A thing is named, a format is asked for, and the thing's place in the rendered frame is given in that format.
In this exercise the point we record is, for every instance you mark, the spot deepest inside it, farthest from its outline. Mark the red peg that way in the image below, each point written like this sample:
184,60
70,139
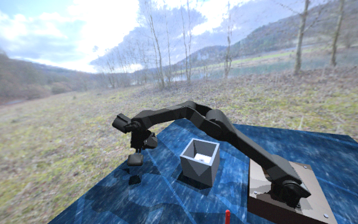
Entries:
227,217

